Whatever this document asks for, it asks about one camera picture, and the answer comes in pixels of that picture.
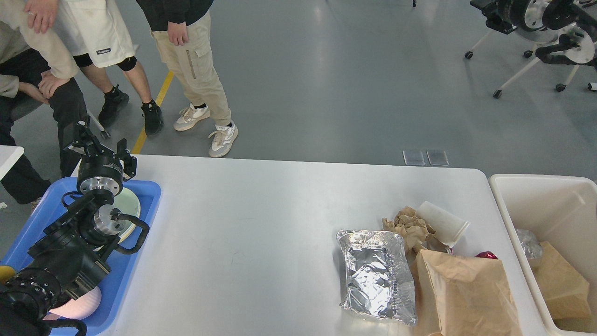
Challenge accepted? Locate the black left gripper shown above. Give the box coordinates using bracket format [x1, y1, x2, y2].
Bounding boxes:
[64, 116, 137, 196]

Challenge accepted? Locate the green ceramic plate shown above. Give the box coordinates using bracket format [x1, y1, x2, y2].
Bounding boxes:
[113, 188, 141, 217]

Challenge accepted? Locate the dark green ceramic mug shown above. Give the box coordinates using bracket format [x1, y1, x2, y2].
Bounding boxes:
[0, 265, 16, 284]

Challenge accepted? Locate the pink ceramic mug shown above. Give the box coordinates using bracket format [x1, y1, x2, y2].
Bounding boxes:
[44, 287, 102, 321]

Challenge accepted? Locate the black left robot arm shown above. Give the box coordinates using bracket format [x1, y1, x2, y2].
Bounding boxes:
[0, 121, 150, 336]

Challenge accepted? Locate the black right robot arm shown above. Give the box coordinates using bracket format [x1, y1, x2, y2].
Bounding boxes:
[470, 0, 596, 67]

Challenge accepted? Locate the white chair near person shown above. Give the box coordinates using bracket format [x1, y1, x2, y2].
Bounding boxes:
[86, 112, 111, 140]

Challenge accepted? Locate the pink ceramic plate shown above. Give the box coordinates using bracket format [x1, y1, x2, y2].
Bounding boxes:
[119, 196, 141, 243]

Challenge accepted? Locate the person in cream sweater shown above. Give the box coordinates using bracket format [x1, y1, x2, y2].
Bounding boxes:
[0, 0, 87, 177]

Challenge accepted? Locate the person in white shorts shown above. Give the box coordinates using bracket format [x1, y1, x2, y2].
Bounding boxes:
[24, 0, 163, 136]

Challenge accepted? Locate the person in beige trousers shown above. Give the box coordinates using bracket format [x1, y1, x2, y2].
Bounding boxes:
[138, 0, 238, 158]

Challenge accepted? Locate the silver foil bag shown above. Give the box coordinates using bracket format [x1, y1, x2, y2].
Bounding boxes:
[336, 230, 418, 327]

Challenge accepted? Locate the left floor socket plate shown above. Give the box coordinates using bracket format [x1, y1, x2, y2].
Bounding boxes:
[403, 150, 426, 166]

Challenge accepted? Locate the floor socket plate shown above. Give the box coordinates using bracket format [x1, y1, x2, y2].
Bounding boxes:
[426, 150, 450, 166]
[403, 150, 426, 166]

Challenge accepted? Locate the crumpled brown paper ball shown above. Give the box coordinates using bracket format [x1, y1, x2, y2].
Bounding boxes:
[382, 206, 453, 256]

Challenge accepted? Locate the right floor socket plate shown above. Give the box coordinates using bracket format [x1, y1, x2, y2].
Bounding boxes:
[426, 150, 450, 166]

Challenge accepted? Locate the white paper cup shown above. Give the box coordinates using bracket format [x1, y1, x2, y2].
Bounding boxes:
[416, 201, 471, 248]

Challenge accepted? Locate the white plastic bin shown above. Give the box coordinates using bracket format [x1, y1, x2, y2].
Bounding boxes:
[489, 174, 597, 336]

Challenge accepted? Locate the white office chair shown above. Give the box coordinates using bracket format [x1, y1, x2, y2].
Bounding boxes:
[464, 30, 580, 98]

